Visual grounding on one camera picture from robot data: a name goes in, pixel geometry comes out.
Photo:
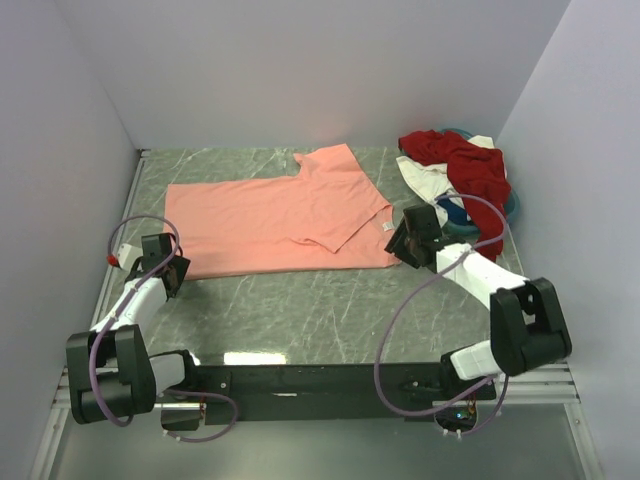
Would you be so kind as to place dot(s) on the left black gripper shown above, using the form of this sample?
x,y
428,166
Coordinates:
x,y
180,265

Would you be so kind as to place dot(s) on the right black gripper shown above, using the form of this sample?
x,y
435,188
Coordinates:
x,y
396,244

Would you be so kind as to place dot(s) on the pink t shirt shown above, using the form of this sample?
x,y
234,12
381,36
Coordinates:
x,y
328,216

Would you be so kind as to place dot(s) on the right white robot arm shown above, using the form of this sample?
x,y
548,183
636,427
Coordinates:
x,y
527,327

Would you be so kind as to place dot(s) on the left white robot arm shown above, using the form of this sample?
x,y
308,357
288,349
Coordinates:
x,y
111,374

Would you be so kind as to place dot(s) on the blue t shirt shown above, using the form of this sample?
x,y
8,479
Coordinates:
x,y
451,210

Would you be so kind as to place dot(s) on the white t shirt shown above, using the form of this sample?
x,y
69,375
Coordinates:
x,y
431,182

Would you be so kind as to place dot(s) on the red t shirt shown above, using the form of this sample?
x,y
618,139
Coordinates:
x,y
477,174

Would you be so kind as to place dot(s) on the black base beam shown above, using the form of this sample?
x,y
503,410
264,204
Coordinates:
x,y
306,392

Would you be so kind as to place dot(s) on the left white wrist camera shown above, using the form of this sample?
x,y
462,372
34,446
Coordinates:
x,y
125,257

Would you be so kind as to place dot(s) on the aluminium rail frame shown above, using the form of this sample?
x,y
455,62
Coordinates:
x,y
551,384

